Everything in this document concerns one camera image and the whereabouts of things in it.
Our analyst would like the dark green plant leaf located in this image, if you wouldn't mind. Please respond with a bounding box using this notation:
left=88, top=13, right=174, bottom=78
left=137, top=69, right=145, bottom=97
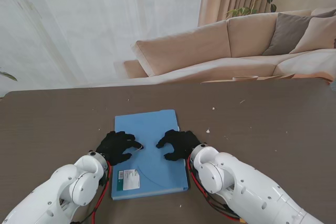
left=0, top=68, right=18, bottom=82

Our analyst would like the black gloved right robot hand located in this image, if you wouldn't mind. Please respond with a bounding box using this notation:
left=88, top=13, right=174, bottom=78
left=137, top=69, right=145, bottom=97
left=156, top=129, right=202, bottom=162

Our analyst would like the beige fabric sofa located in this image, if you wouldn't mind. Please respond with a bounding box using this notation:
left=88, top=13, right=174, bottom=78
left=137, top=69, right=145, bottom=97
left=123, top=7, right=336, bottom=79

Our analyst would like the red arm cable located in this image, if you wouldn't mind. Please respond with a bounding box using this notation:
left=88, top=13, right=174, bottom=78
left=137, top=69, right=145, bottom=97
left=187, top=155, right=248, bottom=222
left=90, top=160, right=110, bottom=224

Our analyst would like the brown cardboard sheet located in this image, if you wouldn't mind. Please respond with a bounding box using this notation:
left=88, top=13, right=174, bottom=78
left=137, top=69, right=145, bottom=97
left=257, top=73, right=295, bottom=80

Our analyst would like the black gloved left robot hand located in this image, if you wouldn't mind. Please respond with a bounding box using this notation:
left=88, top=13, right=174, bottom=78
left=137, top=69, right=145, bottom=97
left=96, top=130, right=144, bottom=167

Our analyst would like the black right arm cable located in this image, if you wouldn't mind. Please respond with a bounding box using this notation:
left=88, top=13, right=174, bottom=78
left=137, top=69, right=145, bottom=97
left=188, top=171, right=237, bottom=218

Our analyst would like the grey sofa cushion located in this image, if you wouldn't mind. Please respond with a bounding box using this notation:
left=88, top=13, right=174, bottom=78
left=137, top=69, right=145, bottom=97
left=262, top=12, right=313, bottom=56

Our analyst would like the beige sofa cushion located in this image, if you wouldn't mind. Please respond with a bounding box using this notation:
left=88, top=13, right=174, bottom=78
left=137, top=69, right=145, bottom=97
left=288, top=16, right=336, bottom=54

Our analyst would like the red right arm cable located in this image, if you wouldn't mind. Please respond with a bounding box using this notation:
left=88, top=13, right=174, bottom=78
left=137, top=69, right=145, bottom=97
left=187, top=155, right=248, bottom=222

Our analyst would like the red left arm cable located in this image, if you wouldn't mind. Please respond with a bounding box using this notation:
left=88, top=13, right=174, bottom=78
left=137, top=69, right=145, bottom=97
left=90, top=160, right=110, bottom=224

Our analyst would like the blue plastic file folder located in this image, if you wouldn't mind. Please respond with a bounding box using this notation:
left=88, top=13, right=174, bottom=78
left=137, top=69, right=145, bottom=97
left=111, top=109, right=190, bottom=201

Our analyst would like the white sheer curtain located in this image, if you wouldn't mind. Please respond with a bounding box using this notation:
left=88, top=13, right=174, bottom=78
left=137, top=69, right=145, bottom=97
left=0, top=0, right=207, bottom=91

